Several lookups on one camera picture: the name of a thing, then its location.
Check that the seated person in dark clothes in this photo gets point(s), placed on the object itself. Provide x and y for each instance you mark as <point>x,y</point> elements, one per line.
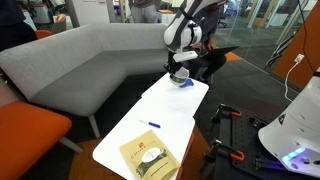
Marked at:
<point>208,63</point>

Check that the light grey sofa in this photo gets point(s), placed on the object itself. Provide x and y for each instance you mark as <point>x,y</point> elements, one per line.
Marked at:
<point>83,66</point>

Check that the blue and white pen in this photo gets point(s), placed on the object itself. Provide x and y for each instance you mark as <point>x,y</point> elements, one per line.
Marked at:
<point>150,124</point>

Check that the tan tea pouch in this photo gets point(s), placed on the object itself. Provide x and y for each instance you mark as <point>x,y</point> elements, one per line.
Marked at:
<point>150,156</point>

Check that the small orange chair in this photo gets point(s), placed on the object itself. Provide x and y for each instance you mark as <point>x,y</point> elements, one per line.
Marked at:
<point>43,34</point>

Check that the blue folded cloth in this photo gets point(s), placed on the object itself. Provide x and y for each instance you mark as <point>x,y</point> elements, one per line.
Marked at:
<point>187,83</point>

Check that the black perforated mounting board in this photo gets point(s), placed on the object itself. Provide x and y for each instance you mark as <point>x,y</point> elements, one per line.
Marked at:
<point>240,133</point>

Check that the person in dark top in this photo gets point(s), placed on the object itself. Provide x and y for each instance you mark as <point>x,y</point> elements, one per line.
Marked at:
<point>13,26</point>

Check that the orange sofa with beige back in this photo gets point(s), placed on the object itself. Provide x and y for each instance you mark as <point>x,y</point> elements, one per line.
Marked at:
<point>26,136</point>

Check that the black laptop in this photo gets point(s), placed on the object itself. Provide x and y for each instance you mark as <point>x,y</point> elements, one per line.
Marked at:
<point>218,51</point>

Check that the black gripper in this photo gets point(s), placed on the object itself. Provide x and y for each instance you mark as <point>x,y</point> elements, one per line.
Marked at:
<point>174,66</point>

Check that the standing person in grey trousers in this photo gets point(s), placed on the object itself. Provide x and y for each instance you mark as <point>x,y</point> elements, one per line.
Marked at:
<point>145,10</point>

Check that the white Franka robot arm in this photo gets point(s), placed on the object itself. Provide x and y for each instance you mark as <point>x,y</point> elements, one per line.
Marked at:
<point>300,133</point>

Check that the white table with rounded corners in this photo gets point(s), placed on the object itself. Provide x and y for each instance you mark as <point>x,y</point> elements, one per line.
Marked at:
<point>140,140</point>
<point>176,96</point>

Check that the white cup with green band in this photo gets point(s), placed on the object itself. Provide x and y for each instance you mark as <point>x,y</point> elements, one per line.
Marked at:
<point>179,80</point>

